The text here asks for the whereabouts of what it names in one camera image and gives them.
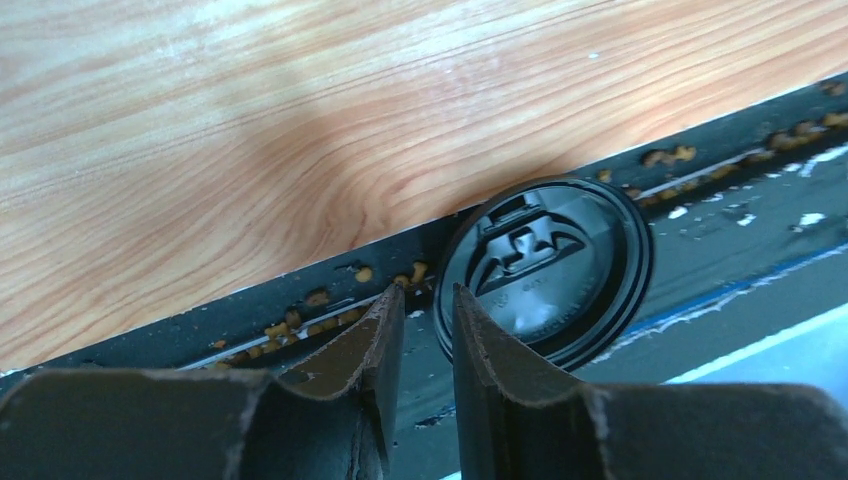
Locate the fallen black lid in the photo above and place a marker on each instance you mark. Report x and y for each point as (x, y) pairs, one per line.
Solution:
(559, 262)

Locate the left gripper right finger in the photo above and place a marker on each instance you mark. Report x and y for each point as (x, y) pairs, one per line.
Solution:
(520, 417)

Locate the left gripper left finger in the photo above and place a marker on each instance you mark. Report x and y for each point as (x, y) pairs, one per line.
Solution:
(330, 416)

